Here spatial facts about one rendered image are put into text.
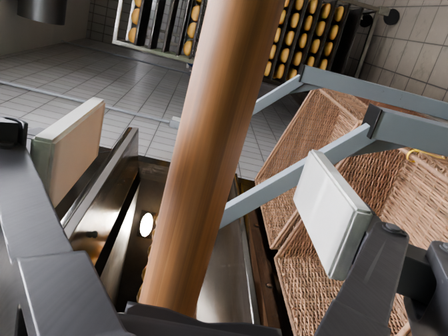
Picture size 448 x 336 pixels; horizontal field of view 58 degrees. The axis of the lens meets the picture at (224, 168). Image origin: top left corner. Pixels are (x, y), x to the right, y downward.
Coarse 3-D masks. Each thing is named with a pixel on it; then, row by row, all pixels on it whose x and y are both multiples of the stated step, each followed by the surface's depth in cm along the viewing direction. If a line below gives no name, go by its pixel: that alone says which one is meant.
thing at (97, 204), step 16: (128, 144) 148; (112, 160) 131; (128, 160) 150; (112, 176) 124; (128, 176) 153; (96, 192) 108; (112, 192) 126; (128, 192) 155; (80, 208) 99; (96, 208) 108; (112, 208) 128; (80, 224) 94; (96, 224) 109; (112, 224) 130; (80, 240) 95; (96, 240) 110; (96, 256) 112
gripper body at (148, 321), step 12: (132, 312) 8; (144, 312) 8; (156, 312) 8; (168, 312) 8; (132, 324) 7; (144, 324) 7; (156, 324) 7; (168, 324) 7; (180, 324) 7; (192, 324) 8; (204, 324) 8; (216, 324) 8; (228, 324) 8; (240, 324) 8; (252, 324) 8
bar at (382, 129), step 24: (312, 72) 100; (264, 96) 104; (360, 96) 102; (384, 96) 103; (408, 96) 103; (384, 120) 55; (408, 120) 55; (432, 120) 59; (336, 144) 58; (360, 144) 57; (384, 144) 58; (408, 144) 56; (432, 144) 56; (288, 168) 60; (264, 192) 60; (240, 216) 61
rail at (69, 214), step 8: (128, 128) 166; (120, 144) 147; (112, 152) 138; (104, 160) 131; (104, 168) 125; (96, 176) 118; (88, 184) 112; (88, 192) 108; (80, 200) 103; (72, 208) 99; (64, 216) 95; (72, 216) 96; (64, 224) 92
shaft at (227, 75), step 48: (240, 0) 15; (240, 48) 15; (192, 96) 17; (240, 96) 16; (192, 144) 17; (240, 144) 18; (192, 192) 18; (192, 240) 18; (144, 288) 20; (192, 288) 20
